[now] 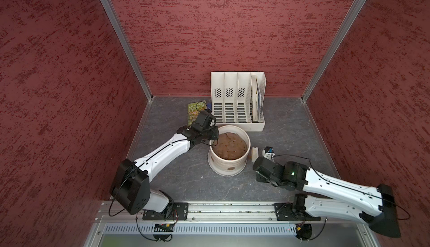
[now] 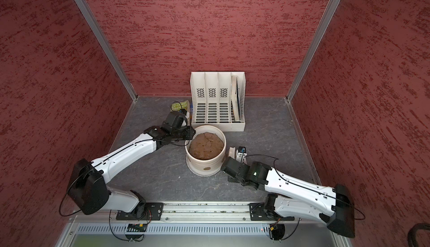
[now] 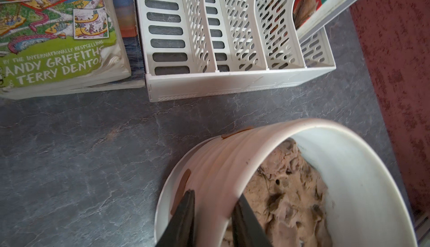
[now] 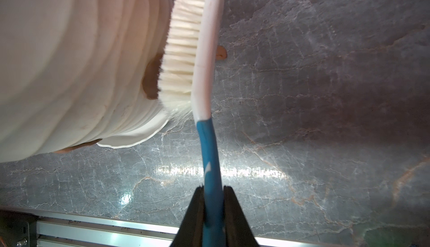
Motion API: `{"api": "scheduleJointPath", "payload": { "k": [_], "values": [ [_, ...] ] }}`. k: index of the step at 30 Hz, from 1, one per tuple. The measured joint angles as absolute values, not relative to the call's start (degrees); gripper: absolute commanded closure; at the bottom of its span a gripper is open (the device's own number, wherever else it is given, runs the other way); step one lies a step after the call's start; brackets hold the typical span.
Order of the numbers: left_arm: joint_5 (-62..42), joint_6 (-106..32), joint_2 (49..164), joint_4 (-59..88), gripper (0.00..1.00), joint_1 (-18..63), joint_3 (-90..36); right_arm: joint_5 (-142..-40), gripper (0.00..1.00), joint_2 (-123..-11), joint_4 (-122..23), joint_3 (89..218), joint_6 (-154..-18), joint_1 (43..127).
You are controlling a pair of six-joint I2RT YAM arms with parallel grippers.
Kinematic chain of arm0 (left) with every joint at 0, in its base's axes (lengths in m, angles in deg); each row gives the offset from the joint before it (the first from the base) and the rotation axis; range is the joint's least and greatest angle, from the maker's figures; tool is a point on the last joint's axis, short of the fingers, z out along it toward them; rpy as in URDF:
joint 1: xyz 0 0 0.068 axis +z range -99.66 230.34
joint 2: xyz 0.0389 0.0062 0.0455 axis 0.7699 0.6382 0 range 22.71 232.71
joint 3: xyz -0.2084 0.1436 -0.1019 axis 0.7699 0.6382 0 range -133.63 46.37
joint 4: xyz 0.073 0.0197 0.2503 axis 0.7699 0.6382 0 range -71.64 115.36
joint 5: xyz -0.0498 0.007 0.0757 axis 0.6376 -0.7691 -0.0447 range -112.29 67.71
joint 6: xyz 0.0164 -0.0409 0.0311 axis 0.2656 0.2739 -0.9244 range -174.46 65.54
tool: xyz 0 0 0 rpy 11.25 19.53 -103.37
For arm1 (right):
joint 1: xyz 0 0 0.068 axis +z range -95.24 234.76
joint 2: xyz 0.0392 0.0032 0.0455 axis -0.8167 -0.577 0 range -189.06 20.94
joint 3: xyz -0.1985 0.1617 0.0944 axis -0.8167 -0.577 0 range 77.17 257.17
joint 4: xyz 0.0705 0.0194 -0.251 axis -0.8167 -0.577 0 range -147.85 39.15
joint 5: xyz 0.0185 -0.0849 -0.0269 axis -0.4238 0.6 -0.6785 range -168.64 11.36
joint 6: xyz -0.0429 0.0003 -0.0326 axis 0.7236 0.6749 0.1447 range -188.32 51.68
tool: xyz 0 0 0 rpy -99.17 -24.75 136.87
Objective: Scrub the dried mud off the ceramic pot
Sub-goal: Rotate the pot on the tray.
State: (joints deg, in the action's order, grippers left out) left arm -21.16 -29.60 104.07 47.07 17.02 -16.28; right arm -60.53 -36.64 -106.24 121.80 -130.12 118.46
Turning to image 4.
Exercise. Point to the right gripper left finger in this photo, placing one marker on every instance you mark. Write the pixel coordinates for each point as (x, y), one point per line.
(191, 229)

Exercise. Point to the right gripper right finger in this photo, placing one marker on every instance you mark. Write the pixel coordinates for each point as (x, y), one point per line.
(238, 231)

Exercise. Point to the blue white scrub brush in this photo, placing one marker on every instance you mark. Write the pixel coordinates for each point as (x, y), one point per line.
(185, 88)

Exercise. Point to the white ceramic pot with mud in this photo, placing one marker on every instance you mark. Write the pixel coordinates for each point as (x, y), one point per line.
(80, 72)

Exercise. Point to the aluminium mounting rail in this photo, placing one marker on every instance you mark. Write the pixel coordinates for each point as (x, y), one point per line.
(39, 228)

